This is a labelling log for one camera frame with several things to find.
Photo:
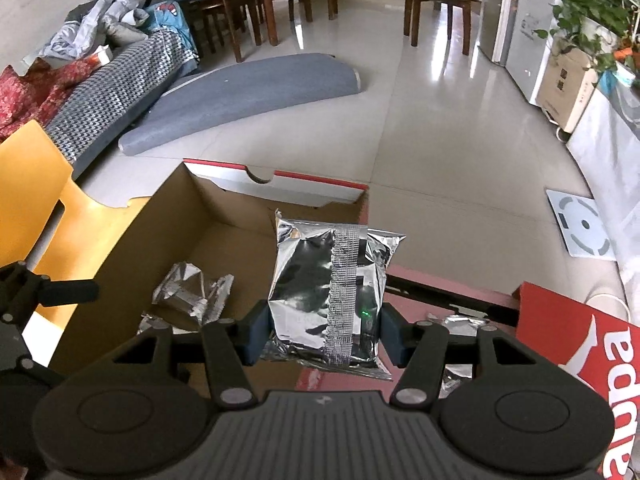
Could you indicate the dark wooden chair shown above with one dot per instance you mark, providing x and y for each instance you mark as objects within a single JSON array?
[{"x": 412, "y": 18}]

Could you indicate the red Kappa box lid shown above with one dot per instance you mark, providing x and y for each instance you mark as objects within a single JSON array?
[{"x": 593, "y": 346}]

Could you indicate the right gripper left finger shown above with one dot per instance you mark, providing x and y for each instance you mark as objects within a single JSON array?
[{"x": 230, "y": 346}]

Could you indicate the white marble tv cabinet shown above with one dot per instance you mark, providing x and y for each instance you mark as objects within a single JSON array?
[{"x": 605, "y": 145}]

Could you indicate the houndstooth sofa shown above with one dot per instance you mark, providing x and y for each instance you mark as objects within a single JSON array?
[{"x": 103, "y": 106}]

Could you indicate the grey rolled floor mat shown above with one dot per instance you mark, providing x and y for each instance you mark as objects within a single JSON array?
[{"x": 239, "y": 91}]

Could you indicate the wooden chair with jacket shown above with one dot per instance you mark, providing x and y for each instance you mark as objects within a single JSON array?
[{"x": 220, "y": 5}]

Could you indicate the white bathroom scale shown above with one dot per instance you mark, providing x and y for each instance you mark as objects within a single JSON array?
[{"x": 581, "y": 226}]

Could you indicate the silver refrigerator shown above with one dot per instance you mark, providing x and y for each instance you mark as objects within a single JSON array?
[{"x": 496, "y": 26}]

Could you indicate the brown cardboard carton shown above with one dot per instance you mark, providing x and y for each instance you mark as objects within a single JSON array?
[{"x": 567, "y": 85}]

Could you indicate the pile of grey clothes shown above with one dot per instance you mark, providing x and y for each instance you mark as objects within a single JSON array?
[{"x": 95, "y": 24}]

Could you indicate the pink lap desk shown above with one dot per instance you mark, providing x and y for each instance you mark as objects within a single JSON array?
[{"x": 418, "y": 297}]

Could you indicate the red cardboard shoe box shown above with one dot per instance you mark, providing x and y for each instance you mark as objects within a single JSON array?
[{"x": 215, "y": 216}]

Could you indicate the yellow plastic chair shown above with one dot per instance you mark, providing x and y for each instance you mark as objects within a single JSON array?
[{"x": 35, "y": 179}]

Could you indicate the red patterned blanket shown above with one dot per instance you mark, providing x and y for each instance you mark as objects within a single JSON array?
[{"x": 40, "y": 92}]

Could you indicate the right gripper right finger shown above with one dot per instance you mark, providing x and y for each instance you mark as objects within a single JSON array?
[{"x": 419, "y": 350}]

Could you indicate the green potted vine plant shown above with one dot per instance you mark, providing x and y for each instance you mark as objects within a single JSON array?
[{"x": 598, "y": 28}]

